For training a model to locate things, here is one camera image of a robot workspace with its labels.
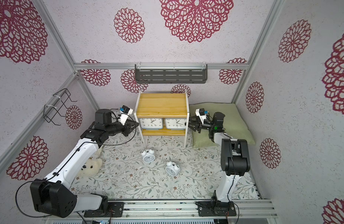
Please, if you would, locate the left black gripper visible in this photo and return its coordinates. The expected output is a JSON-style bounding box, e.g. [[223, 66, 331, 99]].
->
[[106, 119, 139, 137]]

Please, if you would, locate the grey square alarm clock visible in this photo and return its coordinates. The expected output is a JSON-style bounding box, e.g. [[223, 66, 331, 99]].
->
[[165, 118, 187, 130], [139, 118, 164, 130]]

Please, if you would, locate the wooden two-tier white-frame shelf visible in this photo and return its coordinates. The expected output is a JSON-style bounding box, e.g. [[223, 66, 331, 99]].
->
[[134, 92, 190, 148]]

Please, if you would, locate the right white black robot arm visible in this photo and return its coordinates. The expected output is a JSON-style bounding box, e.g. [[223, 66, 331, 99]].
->
[[188, 108, 251, 203]]

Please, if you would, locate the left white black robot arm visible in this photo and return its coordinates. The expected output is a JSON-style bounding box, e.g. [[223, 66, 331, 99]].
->
[[30, 105, 139, 218]]

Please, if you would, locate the white twin-bell alarm clock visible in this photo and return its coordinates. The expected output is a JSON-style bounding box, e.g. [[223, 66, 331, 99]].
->
[[141, 149, 156, 163], [165, 161, 180, 177]]

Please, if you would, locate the green pillow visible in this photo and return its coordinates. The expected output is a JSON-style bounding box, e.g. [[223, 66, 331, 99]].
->
[[189, 103, 256, 148]]

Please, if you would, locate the white plush teddy bear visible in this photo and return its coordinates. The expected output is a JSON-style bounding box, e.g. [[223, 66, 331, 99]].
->
[[77, 148, 104, 177]]

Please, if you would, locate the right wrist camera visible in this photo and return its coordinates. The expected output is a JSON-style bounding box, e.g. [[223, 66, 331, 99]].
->
[[195, 108, 209, 124]]

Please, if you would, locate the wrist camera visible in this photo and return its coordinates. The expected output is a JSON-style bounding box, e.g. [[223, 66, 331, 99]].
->
[[118, 105, 133, 126], [195, 108, 209, 124]]

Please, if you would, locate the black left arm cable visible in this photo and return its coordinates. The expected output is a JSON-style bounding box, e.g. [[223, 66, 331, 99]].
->
[[14, 108, 140, 224]]

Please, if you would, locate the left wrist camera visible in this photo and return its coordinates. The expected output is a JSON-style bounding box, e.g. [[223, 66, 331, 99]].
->
[[118, 105, 133, 126]]

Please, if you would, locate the grey wall-mounted metal shelf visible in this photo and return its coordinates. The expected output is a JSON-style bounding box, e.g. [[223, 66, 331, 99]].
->
[[134, 63, 208, 84]]

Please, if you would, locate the black wire wall rack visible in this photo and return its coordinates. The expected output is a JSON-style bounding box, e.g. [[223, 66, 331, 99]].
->
[[42, 88, 77, 126]]

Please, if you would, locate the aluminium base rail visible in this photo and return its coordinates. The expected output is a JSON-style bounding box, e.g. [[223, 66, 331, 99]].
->
[[42, 198, 279, 222]]

